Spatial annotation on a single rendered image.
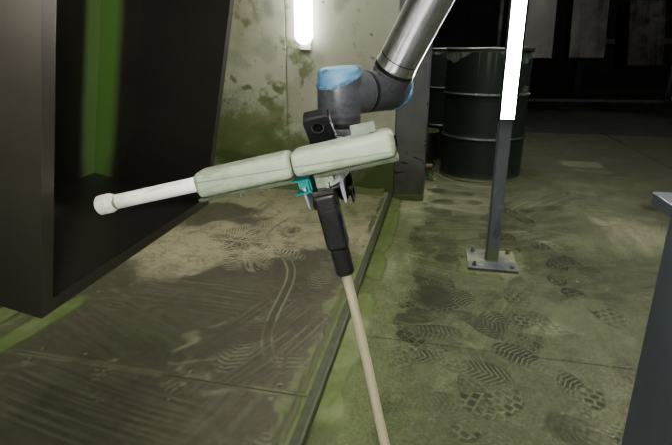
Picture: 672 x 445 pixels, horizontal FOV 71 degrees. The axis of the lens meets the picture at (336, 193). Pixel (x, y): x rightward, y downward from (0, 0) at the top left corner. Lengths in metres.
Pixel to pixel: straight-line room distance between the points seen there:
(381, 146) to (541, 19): 7.02
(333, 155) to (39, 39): 0.41
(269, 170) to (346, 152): 0.12
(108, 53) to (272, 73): 1.62
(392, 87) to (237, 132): 2.08
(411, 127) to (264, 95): 0.90
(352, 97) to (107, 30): 0.72
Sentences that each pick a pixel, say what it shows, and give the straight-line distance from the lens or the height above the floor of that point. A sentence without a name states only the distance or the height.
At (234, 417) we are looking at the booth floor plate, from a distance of 1.24.
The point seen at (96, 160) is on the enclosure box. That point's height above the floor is 0.57.
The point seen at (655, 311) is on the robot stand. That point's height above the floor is 0.46.
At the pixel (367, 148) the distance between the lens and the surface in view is 0.67.
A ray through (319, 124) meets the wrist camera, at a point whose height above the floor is 0.74.
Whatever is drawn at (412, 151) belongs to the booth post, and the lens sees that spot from 2.79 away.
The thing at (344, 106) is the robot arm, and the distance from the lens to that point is 0.96.
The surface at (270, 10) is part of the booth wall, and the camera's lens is 2.91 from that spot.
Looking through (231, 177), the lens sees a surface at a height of 0.68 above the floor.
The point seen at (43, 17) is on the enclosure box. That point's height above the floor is 0.90.
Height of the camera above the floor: 0.86
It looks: 17 degrees down
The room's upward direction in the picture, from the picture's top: straight up
